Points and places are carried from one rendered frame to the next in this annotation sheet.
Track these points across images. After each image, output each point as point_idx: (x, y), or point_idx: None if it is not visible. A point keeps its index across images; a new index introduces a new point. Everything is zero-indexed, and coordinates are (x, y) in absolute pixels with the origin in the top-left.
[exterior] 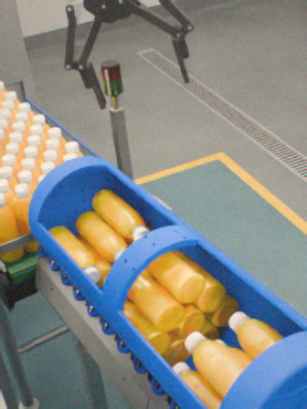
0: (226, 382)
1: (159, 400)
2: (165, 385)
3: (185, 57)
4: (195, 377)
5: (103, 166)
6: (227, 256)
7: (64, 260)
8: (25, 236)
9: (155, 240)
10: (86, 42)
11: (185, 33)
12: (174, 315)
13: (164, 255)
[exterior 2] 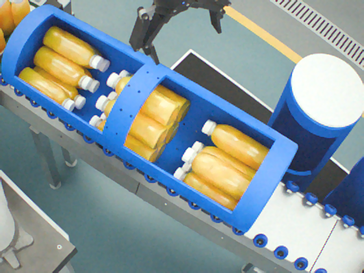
0: (227, 184)
1: (151, 184)
2: (178, 192)
3: (220, 18)
4: (197, 180)
5: (52, 15)
6: (190, 82)
7: (51, 106)
8: None
9: (138, 87)
10: (154, 32)
11: (223, 6)
12: (161, 135)
13: None
